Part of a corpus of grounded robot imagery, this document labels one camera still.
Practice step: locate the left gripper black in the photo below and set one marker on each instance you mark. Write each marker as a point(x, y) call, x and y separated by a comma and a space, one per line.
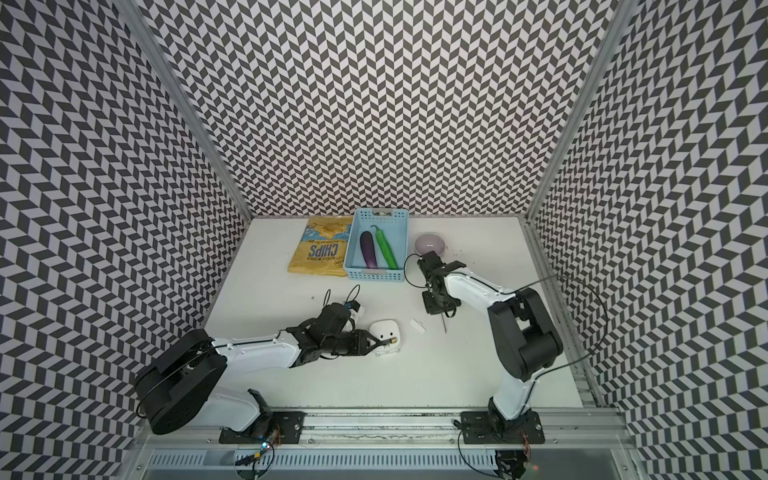
point(360, 343)

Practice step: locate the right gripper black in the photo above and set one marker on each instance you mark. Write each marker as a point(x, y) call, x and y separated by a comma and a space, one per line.
point(433, 308)

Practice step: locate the white square alarm clock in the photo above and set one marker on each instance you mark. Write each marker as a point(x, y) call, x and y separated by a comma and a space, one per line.
point(388, 328)

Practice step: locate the white battery cover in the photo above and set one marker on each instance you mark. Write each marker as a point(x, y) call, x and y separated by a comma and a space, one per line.
point(418, 326)

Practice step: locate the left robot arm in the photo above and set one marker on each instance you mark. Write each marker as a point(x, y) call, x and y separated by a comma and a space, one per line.
point(187, 385)

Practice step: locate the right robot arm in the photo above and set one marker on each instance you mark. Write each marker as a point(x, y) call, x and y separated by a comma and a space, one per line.
point(525, 338)

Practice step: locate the lilac bowl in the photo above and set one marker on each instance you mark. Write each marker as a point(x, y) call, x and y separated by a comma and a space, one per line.
point(429, 242)

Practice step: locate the green toy cucumber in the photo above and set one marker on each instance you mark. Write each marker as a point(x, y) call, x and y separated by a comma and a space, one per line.
point(384, 248)

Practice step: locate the light blue plastic basket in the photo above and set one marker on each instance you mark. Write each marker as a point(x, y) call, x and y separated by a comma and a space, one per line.
point(395, 225)

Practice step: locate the purple toy eggplant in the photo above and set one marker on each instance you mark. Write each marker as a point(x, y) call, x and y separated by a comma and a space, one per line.
point(367, 247)

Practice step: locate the yellow chips bag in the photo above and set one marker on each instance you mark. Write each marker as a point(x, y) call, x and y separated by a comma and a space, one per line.
point(323, 246)

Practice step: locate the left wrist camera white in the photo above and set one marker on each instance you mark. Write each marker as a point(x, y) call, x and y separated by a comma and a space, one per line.
point(356, 310)

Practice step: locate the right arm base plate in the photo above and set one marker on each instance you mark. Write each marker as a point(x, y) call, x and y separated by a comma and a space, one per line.
point(485, 427)

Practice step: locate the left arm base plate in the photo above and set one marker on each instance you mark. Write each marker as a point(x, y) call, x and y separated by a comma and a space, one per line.
point(277, 428)

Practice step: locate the aluminium front rail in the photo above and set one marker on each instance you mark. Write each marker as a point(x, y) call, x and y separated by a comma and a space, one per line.
point(432, 428)

